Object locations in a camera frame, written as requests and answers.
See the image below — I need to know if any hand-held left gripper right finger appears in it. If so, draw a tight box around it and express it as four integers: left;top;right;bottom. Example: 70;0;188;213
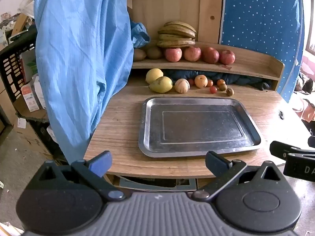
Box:
191;151;282;201

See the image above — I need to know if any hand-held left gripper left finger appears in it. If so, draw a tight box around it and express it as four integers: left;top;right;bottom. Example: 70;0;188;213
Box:
37;150;126;201

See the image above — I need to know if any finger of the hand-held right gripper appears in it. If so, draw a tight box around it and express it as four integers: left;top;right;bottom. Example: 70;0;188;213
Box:
269;141;315;161

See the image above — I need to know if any metal tray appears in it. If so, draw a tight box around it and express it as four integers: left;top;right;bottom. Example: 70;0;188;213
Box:
138;97;262;158

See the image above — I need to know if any yellow green mango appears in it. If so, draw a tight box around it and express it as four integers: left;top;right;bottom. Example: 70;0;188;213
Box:
149;76;173;93

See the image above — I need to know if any yellow round pear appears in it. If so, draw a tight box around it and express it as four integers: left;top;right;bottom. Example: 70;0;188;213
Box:
146;68;164;84

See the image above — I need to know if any pink cloth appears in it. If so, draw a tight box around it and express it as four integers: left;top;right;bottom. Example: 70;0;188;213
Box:
293;54;315;123

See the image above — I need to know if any cardboard box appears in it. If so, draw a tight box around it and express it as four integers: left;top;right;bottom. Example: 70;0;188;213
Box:
0;103;58;160

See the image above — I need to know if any dark blue jacket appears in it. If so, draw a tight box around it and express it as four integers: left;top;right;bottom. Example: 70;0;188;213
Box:
164;69;271;90

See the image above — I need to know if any orange persimmon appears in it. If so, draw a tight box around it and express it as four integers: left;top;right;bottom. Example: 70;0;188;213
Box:
194;75;208;88

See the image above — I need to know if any pale striped melon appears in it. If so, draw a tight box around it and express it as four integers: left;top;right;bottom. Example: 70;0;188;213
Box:
174;78;190;94

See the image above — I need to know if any wooden shelf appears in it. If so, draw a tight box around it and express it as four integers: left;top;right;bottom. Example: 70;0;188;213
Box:
132;41;285;81

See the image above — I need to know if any white carton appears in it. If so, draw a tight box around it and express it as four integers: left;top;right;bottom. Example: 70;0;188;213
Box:
21;84;42;112

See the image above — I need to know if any dark red apple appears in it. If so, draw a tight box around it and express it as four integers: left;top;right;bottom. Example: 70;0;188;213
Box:
202;47;220;64
219;50;236;65

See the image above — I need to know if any pale red apple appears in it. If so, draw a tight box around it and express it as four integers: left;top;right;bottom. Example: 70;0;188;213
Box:
183;47;202;62
164;47;183;62

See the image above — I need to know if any light blue hanging cloth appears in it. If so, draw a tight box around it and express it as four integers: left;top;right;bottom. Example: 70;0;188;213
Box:
27;0;134;161

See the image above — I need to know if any brown kiwi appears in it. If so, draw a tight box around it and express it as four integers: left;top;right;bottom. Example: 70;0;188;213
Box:
146;45;163;60
133;49;147;61

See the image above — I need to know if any blue plastic bag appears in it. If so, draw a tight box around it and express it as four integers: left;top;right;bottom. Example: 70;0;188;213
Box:
130;21;150;48

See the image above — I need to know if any blue polka dot cloth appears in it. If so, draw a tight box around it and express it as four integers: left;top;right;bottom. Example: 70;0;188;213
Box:
219;0;306;104

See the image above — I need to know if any bunch of bananas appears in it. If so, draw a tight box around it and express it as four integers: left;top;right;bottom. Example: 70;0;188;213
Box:
157;21;197;48

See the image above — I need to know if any black plastic crate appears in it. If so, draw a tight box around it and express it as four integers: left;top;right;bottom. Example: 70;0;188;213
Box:
0;28;50;104

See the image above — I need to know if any wooden cabinet panel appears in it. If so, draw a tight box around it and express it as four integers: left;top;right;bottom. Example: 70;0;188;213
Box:
127;0;224;45

